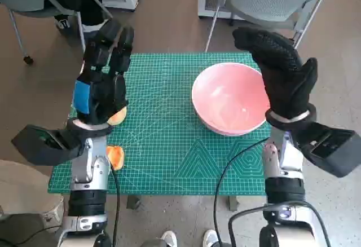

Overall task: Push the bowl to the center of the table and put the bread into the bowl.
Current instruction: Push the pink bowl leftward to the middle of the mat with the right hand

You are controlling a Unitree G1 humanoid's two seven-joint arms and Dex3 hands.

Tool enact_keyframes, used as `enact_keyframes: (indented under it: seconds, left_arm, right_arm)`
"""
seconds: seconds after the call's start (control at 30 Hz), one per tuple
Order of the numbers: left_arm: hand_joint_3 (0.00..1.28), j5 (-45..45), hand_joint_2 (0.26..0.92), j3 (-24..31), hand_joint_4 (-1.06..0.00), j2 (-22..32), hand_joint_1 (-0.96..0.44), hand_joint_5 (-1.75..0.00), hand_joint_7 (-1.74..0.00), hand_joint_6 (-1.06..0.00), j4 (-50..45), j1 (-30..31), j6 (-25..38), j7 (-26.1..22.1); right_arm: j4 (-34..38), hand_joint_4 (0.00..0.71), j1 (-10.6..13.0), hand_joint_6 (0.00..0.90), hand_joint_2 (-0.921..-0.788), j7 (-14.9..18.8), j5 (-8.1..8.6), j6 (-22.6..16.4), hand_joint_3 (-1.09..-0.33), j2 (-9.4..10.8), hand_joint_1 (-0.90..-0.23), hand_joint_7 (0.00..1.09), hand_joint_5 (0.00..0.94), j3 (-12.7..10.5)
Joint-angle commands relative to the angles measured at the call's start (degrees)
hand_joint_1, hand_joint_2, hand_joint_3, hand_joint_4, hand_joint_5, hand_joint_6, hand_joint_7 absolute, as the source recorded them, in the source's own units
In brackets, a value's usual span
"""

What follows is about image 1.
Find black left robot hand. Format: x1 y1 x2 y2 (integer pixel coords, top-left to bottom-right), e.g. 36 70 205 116
72 18 135 126

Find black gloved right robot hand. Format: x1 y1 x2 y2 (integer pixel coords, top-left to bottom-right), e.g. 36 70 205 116
232 27 319 120

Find round toy bread bun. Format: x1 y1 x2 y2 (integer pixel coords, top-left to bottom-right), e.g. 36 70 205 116
108 106 127 126

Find pink bowl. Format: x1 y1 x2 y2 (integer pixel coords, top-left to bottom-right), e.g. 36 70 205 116
191 63 271 137

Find oblong braided toy bread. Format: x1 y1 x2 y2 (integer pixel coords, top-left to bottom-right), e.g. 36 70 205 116
105 145 125 171

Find green cutting mat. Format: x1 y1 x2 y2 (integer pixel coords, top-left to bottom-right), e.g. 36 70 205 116
47 51 272 196

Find white shoe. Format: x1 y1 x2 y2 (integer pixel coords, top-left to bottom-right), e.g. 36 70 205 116
202 229 219 247
161 230 178 247

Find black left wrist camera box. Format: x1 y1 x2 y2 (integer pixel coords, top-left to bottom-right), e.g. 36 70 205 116
11 124 85 166

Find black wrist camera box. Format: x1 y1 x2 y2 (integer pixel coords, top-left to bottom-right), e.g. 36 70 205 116
296 121 361 178
11 124 85 166

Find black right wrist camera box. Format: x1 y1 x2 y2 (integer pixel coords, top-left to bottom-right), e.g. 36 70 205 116
296 121 361 178

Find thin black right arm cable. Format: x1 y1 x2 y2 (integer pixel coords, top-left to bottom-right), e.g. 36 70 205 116
213 136 270 247

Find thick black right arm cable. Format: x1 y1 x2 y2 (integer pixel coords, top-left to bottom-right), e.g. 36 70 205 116
228 201 332 247

